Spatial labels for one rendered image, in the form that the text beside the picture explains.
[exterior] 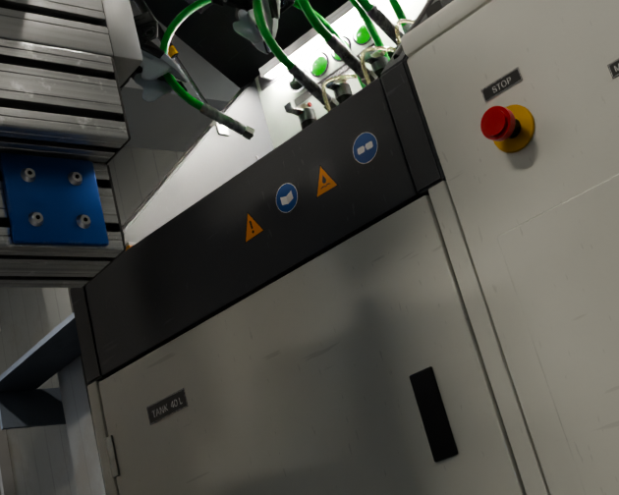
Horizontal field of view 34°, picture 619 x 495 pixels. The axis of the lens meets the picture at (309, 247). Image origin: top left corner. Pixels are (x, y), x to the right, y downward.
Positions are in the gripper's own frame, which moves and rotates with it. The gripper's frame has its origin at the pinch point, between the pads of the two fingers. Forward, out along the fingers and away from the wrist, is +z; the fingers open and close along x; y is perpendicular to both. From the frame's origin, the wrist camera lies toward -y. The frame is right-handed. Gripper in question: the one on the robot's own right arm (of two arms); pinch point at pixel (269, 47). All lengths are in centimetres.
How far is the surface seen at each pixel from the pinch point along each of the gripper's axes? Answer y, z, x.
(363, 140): 21.5, 35.7, 26.3
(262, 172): 21.4, 31.5, 9.8
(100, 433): 21, 53, -34
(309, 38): -29.6, -18.0, -12.5
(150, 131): -151, -117, -187
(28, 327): -259, -136, -451
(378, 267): 21, 51, 23
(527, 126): 22, 45, 47
